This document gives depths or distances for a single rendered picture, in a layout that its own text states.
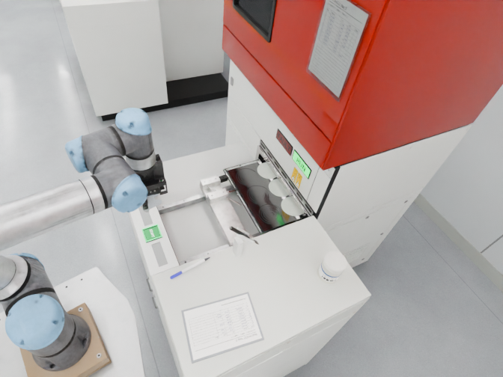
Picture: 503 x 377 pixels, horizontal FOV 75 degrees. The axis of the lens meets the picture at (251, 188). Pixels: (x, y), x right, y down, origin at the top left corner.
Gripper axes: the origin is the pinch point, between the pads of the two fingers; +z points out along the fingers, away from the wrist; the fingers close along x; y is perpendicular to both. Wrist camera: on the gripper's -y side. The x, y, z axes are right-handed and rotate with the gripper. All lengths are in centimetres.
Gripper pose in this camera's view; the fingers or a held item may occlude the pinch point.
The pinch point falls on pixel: (144, 209)
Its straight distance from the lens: 107.8
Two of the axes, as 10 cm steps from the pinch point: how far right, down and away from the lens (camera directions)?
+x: -4.4, -7.1, 5.4
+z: -1.1, 6.5, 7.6
